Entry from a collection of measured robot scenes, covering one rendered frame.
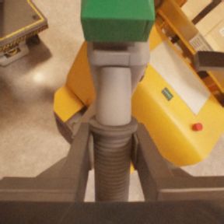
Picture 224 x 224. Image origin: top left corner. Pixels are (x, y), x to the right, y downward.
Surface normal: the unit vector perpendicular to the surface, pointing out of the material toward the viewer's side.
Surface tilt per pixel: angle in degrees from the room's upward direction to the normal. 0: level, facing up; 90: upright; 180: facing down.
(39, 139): 0
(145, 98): 45
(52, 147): 0
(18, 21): 0
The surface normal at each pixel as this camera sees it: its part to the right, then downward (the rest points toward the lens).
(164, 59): 0.30, -0.20
